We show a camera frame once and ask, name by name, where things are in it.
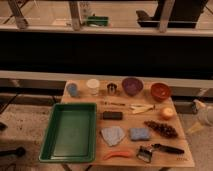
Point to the bunch of dark grapes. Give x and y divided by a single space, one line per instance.
162 129

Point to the green plastic tray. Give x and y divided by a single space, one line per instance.
70 136

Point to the light blue folded cloth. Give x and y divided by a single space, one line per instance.
112 135

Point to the yellow apple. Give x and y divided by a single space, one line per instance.
166 113

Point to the thin brown stick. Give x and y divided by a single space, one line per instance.
112 103

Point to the blue sponge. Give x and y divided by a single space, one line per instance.
137 134

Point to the black handled peeler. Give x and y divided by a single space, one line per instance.
145 153

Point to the red-brown bowl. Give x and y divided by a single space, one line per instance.
160 92

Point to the black machine on shelf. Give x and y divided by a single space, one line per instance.
185 14

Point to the purple bowl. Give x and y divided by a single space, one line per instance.
132 86

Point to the white cup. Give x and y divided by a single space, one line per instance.
93 86

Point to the small metal cup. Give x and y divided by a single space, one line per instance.
112 88

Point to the red chili pepper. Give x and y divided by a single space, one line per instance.
125 154

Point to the green box on shelf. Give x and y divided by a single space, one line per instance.
97 20

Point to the black rectangular block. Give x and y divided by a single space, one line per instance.
112 115

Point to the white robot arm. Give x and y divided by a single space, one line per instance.
204 113

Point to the blue cup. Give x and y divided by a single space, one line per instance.
72 89

